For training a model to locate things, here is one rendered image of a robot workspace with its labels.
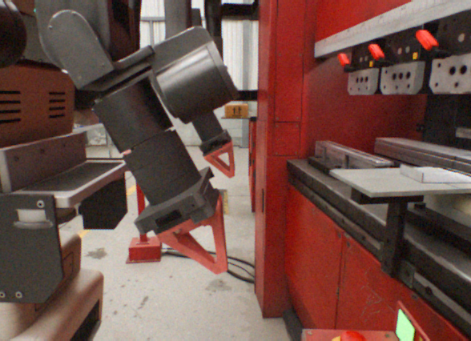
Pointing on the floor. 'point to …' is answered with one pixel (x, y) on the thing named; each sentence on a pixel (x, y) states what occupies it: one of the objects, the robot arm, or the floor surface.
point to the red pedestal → (146, 254)
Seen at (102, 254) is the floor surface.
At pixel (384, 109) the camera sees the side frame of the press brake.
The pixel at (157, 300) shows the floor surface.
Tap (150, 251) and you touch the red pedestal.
